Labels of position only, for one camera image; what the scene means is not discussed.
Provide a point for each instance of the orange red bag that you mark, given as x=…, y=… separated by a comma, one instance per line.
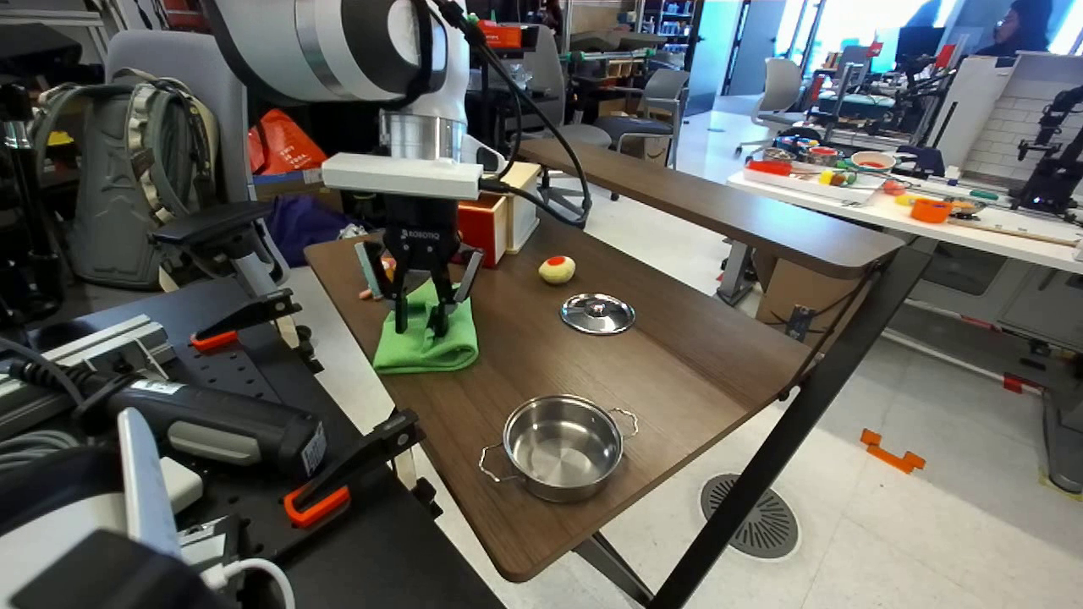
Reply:
x=281, y=148

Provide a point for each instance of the green cloth towel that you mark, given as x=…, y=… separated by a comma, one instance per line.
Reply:
x=423, y=358

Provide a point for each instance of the white panel board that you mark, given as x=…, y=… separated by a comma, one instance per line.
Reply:
x=1017, y=102

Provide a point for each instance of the small black robot arm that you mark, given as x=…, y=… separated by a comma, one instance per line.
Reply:
x=1049, y=156

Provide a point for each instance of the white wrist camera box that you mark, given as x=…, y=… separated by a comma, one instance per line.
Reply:
x=395, y=179

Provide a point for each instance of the round floor drain grate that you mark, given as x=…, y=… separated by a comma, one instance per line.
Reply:
x=754, y=524

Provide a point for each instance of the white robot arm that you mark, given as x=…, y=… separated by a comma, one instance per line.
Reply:
x=327, y=46

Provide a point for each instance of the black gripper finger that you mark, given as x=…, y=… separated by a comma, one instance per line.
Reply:
x=401, y=298
x=441, y=298

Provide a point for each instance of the grey backpack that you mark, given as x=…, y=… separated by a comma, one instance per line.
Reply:
x=114, y=191

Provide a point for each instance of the orange floor tape marker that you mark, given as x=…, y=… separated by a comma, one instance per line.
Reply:
x=892, y=454

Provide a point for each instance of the long brown table black legs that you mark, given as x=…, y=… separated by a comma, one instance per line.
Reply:
x=722, y=208

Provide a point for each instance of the cream wooden box orange drawer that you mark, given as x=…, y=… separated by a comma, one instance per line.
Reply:
x=485, y=224

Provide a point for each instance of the yellow red round plush toy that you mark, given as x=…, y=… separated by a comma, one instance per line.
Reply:
x=555, y=270

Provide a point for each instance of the silver aluminium rail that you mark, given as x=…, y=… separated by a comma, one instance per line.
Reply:
x=79, y=349

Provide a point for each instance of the black grey handheld device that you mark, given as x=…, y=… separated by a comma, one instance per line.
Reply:
x=223, y=429

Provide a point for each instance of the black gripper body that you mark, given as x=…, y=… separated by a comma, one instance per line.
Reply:
x=418, y=232

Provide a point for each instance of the white table with toys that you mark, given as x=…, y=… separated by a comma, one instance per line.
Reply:
x=993, y=232

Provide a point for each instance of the small silver metal plate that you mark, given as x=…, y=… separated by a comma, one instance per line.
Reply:
x=598, y=313

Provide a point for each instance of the black perforated mounting platform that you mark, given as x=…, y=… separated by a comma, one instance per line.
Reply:
x=372, y=562

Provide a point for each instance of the cardboard box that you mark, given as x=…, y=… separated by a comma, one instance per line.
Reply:
x=805, y=295

